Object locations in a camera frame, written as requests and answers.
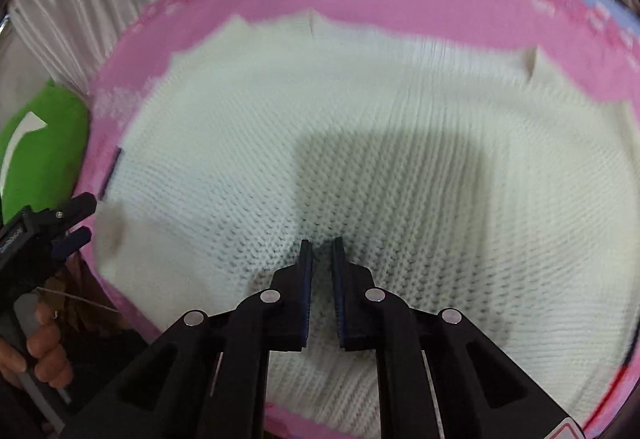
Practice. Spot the white satin curtain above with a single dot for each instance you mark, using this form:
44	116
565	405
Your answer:
65	19

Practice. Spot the person's left hand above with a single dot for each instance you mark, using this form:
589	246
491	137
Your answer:
47	349

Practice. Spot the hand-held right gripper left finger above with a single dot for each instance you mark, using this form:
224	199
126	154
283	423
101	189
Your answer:
305	299

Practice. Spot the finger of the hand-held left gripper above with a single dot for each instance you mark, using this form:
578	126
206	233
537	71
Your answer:
80	206
75	240

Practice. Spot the white red navy knit sweater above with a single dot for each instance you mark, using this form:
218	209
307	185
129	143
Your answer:
450	169

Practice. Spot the green pillow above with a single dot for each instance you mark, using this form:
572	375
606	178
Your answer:
45	159

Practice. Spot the pink floral bedsheet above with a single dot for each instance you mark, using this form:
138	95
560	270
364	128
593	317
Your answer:
350	4

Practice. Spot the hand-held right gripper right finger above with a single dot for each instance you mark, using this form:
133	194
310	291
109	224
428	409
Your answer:
340	294

